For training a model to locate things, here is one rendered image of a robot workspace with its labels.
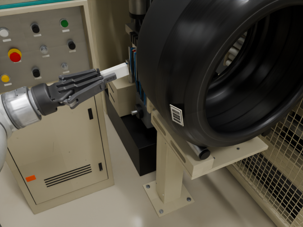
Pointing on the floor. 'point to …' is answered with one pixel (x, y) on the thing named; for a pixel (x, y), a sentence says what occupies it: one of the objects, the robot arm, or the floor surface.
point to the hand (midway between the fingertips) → (114, 73)
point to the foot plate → (151, 188)
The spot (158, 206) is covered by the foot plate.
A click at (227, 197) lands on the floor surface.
